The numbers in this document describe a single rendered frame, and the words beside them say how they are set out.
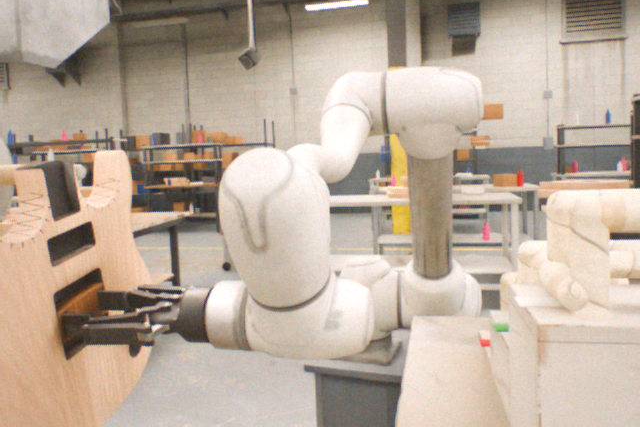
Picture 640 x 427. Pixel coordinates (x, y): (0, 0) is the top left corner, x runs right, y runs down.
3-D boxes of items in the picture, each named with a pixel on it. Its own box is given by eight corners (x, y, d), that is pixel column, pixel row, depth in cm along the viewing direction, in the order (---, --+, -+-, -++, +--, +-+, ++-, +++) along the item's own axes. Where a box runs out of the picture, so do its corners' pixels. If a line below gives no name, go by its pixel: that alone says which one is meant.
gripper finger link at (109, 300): (122, 292, 75) (125, 290, 75) (82, 291, 76) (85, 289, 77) (126, 311, 75) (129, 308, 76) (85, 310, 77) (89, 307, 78)
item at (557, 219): (552, 296, 53) (551, 207, 52) (544, 288, 56) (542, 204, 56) (585, 296, 52) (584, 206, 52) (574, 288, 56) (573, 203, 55)
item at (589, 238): (577, 321, 45) (575, 216, 44) (565, 310, 48) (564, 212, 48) (616, 321, 44) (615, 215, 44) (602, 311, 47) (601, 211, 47)
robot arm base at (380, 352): (333, 336, 159) (332, 318, 159) (403, 342, 151) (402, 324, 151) (311, 358, 142) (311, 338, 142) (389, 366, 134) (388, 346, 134)
